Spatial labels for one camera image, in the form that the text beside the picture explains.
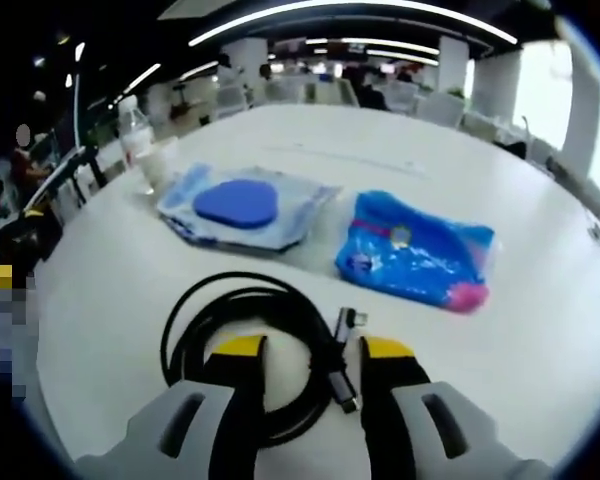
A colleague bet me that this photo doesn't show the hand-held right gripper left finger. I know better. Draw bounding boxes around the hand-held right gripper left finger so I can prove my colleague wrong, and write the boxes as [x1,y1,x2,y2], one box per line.
[74,334,270,480]

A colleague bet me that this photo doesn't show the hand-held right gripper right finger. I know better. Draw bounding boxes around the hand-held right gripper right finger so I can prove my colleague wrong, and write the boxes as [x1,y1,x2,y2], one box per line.
[358,335,554,480]

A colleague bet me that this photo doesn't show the black tape roll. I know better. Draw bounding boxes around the black tape roll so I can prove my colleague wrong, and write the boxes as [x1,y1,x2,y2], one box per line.
[160,271,370,450]

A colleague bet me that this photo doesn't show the clear plastic water bottle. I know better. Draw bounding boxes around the clear plastic water bottle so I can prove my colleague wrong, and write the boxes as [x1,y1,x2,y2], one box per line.
[116,97,154,172]

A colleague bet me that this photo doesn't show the white paper cup green print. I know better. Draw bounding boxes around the white paper cup green print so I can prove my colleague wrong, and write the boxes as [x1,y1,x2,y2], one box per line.
[136,138,180,196]

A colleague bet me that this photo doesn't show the blue tissue packet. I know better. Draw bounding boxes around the blue tissue packet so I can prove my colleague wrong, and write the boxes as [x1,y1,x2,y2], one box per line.
[333,188,497,316]

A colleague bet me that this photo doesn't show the wet wipes packet blue lid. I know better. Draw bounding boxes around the wet wipes packet blue lid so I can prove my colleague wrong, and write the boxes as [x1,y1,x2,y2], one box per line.
[156,161,342,255]

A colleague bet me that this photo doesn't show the white table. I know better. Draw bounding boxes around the white table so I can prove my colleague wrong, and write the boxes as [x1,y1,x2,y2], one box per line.
[29,102,600,480]

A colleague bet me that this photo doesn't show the long ceiling light strip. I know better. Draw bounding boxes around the long ceiling light strip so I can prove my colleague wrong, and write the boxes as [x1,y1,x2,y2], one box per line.
[187,7,520,49]

